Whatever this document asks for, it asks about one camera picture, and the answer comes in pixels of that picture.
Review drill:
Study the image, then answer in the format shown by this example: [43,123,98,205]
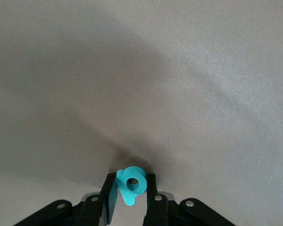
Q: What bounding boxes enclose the teal foam letter p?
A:
[107,166,147,224]

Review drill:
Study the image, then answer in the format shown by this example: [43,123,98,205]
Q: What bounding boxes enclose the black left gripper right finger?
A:
[143,173,169,226]

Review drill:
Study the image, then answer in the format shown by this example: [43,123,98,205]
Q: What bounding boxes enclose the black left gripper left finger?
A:
[81,173,116,226]

